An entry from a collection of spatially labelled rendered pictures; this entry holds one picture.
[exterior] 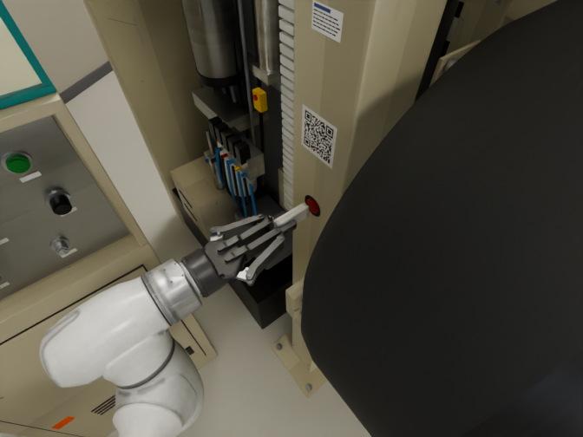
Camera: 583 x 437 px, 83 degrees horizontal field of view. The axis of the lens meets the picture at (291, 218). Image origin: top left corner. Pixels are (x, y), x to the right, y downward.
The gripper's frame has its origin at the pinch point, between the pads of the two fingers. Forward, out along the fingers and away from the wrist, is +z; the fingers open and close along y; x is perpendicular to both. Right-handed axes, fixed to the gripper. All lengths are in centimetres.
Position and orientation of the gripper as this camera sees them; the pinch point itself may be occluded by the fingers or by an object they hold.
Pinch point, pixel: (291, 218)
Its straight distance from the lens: 60.0
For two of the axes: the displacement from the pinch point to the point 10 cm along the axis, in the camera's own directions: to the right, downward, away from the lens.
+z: 7.9, -4.8, 3.8
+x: 0.0, 6.2, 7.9
